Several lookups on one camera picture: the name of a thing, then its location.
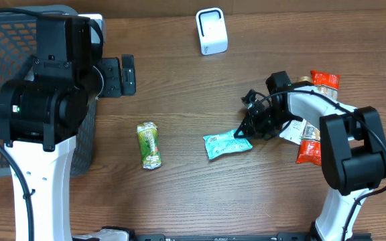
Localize white tube gold cap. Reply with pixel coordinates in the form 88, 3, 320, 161
278, 76, 314, 145

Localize green snack packet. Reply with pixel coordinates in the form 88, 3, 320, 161
137, 122, 162, 170

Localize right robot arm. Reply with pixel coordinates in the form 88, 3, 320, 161
234, 71, 386, 240

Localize spaghetti pack red ends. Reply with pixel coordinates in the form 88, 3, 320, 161
296, 70, 340, 166

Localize grey plastic shopping basket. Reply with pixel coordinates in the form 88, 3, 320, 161
0, 13, 97, 177

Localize white barcode scanner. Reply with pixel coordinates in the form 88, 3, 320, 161
196, 7, 229, 56

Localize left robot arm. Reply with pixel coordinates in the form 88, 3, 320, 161
0, 15, 136, 240

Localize teal wipes packet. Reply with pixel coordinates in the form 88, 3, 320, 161
203, 129, 253, 160

